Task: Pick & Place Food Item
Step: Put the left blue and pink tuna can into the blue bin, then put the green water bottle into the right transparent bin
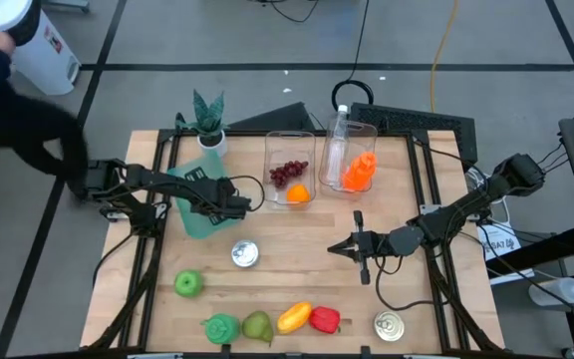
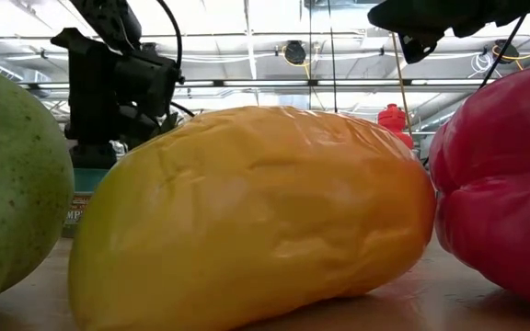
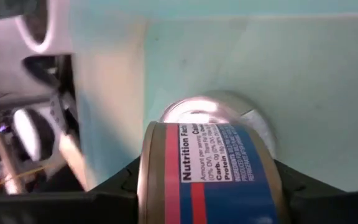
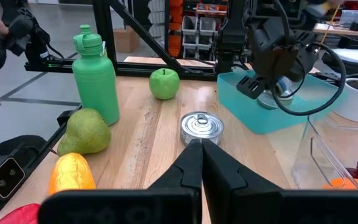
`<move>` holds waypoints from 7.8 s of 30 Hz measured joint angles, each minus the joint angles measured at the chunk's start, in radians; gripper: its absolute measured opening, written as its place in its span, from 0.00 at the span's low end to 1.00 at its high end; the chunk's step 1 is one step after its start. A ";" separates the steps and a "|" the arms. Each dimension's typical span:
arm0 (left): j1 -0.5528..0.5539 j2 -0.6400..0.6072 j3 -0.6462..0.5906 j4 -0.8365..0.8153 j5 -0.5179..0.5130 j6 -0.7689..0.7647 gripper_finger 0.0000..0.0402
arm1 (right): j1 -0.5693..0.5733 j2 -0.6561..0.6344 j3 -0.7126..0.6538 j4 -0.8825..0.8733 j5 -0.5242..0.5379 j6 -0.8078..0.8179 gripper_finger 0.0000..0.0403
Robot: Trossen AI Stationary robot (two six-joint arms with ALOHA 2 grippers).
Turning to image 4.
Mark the clear plastic bin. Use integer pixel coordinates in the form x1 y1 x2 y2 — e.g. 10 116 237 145
290 114 358 190

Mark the silver tin can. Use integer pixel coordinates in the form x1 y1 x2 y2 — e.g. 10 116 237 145
180 111 225 147
256 76 294 110

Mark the cardboard box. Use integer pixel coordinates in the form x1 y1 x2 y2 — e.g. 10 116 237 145
113 26 141 54

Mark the green pear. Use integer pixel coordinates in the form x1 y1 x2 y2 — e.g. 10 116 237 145
57 108 112 157

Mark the green plastic bottle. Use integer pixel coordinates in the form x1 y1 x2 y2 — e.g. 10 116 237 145
72 24 121 127

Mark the storage shelving with bins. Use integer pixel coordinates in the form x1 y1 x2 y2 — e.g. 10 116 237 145
147 0 229 60

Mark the green apple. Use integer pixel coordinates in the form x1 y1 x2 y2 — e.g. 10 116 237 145
149 68 181 101

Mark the small black camera box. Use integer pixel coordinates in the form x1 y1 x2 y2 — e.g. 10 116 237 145
0 155 27 202

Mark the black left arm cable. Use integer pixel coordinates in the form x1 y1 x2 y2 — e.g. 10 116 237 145
268 41 347 116

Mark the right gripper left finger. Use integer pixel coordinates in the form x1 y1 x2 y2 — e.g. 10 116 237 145
37 138 204 224

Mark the potted plant white pot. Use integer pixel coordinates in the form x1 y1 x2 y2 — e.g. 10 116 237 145
334 2 358 124

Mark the orange fruit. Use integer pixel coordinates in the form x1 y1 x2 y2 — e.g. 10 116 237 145
323 177 358 190

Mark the red bell pepper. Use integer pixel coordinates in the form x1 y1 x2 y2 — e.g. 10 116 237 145
0 203 40 224

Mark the yellow orange mango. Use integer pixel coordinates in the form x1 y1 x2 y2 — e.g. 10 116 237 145
47 152 96 195

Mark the black aluminium frame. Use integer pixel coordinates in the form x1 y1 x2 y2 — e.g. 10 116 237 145
0 0 254 224

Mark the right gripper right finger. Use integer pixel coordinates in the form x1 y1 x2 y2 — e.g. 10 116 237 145
201 138 358 224

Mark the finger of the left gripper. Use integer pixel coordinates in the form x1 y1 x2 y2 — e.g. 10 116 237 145
236 75 269 101

